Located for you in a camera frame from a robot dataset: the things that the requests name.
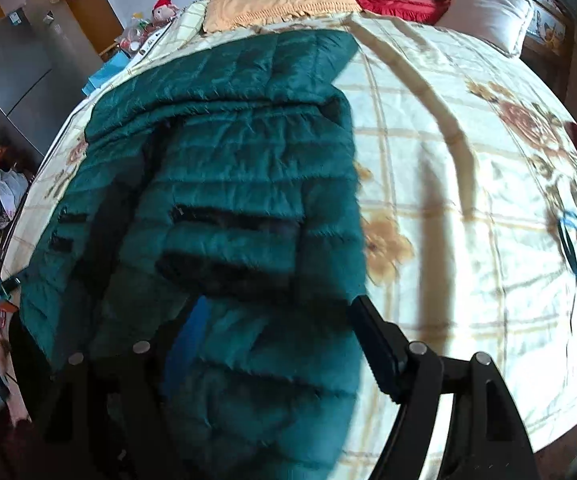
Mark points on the wooden door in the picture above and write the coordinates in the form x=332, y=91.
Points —
x=96, y=15

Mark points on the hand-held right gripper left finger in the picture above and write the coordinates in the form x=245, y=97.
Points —
x=193, y=330

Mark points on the cream floral checked bed cover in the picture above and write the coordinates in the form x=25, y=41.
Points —
x=468, y=185

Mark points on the plush pig toy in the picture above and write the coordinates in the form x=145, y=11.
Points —
x=166, y=10

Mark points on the clear plastic bag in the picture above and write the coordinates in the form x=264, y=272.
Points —
x=136, y=35

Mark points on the white plastic bag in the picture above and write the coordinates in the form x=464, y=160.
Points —
x=9, y=187

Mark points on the white pillow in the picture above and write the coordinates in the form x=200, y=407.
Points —
x=483, y=15

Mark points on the beige fringed pillow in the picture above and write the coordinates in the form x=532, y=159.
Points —
x=278, y=0

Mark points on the wooden headboard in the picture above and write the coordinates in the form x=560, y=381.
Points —
x=543, y=25

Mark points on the green puffer jacket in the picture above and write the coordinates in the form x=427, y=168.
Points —
x=248, y=160

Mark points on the cream checked pillow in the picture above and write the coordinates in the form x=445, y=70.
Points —
x=194, y=17

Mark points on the grey refrigerator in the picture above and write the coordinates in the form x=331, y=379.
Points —
x=13, y=80

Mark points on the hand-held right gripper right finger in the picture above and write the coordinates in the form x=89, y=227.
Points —
x=376, y=352

